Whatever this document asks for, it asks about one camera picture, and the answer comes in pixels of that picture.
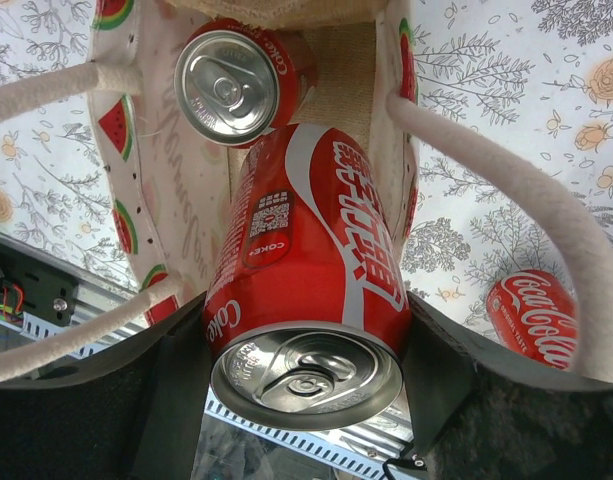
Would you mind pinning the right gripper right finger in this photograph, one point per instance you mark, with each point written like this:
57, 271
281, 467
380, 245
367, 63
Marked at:
482, 411

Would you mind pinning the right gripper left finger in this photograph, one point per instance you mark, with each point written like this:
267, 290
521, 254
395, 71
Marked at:
131, 411

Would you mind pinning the red cola can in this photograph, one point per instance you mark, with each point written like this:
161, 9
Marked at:
306, 314
535, 316
235, 83

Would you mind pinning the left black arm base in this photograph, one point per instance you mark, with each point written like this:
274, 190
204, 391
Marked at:
28, 285

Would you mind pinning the red cola can front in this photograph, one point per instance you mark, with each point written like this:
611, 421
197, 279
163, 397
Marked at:
535, 316

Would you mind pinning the floral patterned table mat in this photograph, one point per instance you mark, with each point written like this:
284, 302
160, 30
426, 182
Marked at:
534, 76

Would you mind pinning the white slotted cable duct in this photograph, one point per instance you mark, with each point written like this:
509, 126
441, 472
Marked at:
135, 409

